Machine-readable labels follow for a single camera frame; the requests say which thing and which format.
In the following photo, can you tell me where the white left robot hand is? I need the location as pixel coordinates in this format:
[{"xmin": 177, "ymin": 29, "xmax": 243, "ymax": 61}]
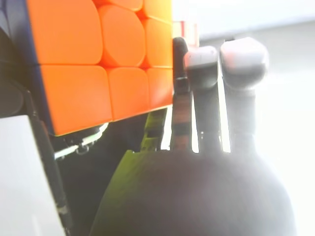
[{"xmin": 0, "ymin": 36, "xmax": 298, "ymax": 236}]

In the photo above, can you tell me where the Rubik's cube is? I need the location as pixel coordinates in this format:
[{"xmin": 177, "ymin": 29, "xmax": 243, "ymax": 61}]
[{"xmin": 0, "ymin": 0, "xmax": 174, "ymax": 137}]

